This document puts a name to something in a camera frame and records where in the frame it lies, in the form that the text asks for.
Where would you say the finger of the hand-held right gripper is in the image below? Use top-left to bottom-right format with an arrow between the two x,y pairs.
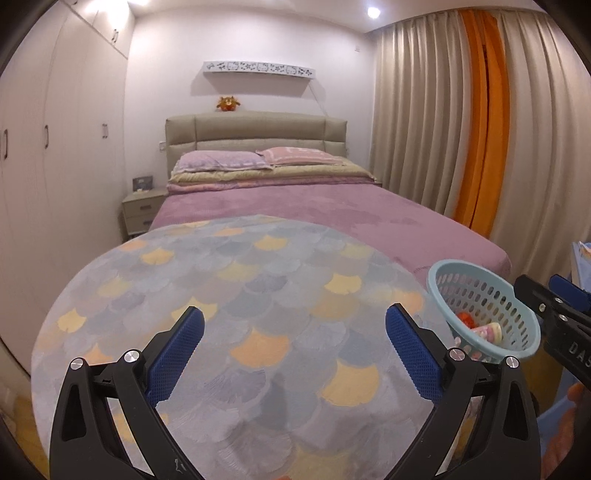
514,274 -> 567,322
549,274 -> 591,317

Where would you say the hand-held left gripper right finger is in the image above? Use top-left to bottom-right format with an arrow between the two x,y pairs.
385,302 -> 541,480

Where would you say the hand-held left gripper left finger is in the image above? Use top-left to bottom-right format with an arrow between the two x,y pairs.
48,305 -> 205,480

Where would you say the light blue plastic basket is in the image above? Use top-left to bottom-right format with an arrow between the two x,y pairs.
427,259 -> 541,363

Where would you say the pink and yellow bottle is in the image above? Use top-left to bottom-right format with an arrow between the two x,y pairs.
470,323 -> 503,345

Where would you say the person's right hand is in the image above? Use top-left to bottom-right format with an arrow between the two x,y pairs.
544,382 -> 591,469

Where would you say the blue and white book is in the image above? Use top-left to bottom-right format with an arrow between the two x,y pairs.
571,239 -> 591,287

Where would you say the light blue plastic object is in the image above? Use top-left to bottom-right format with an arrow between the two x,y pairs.
536,364 -> 578,430

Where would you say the round fan pattern mat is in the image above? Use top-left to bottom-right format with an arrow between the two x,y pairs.
30,215 -> 455,480

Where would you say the beige nightstand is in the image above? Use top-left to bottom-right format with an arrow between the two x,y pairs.
121,188 -> 168,242

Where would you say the purple bed blanket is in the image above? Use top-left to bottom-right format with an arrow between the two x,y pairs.
150,182 -> 513,278

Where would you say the orange curtain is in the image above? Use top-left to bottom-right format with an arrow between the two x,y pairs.
452,9 -> 511,232

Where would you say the purple pillow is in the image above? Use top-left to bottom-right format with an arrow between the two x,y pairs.
173,150 -> 273,174

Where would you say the folded beige quilt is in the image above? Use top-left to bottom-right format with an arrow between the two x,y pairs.
167,165 -> 383,195

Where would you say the beige curtain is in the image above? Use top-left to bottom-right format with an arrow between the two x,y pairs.
369,9 -> 591,259

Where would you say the pink pillow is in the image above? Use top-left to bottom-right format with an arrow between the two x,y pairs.
256,147 -> 352,168

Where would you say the beige bed headboard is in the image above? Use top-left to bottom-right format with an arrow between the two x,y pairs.
165,113 -> 348,179

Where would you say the white wardrobe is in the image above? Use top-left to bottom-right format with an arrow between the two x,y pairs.
0,0 -> 136,384

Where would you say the white patterned wall shelf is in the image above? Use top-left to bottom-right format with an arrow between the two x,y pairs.
202,60 -> 318,80

